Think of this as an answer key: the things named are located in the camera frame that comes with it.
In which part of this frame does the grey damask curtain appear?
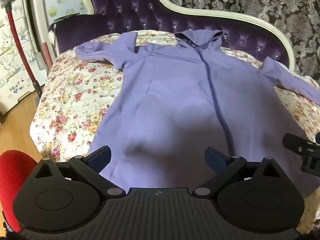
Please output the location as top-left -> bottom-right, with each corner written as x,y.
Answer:
160,0 -> 320,85

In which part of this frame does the red round cushion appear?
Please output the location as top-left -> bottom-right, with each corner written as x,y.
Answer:
0,150 -> 38,233

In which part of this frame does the floral bedspread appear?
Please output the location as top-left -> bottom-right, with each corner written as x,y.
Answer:
29,29 -> 320,235

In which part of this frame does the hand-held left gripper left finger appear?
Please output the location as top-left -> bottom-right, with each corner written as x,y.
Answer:
32,145 -> 127,198

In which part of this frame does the purple tufted cream-framed headboard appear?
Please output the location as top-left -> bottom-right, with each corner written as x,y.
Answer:
84,0 -> 297,77

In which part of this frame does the dark purple pillow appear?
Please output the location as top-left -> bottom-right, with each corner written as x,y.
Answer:
54,14 -> 112,55

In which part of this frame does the white door frame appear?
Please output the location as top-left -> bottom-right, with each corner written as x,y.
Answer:
31,0 -> 59,65

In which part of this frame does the white cartoon-print cabinet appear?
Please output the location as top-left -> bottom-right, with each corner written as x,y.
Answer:
0,5 -> 48,113

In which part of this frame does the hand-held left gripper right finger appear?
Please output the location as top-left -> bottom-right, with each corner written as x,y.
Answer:
192,146 -> 284,198

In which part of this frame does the lavender zip hoodie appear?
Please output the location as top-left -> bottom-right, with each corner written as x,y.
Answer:
75,29 -> 320,198

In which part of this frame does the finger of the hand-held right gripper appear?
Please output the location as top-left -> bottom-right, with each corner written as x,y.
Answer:
282,132 -> 320,173

